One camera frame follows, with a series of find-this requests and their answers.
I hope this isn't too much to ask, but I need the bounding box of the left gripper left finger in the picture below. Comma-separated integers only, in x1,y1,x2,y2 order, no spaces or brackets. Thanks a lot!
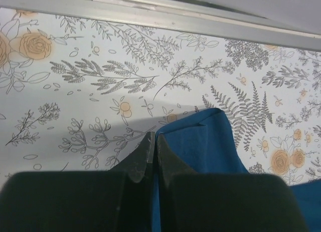
1,132,155,231

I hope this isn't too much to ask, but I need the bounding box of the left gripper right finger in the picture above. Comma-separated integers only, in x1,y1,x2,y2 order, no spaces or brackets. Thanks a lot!
157,135,308,231

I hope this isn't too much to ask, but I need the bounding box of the blue t shirt cartoon print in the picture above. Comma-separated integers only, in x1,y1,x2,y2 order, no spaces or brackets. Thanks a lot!
155,108,320,231

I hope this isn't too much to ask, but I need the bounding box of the aluminium frame rail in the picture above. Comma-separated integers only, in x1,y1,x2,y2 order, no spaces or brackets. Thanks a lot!
1,0,320,51

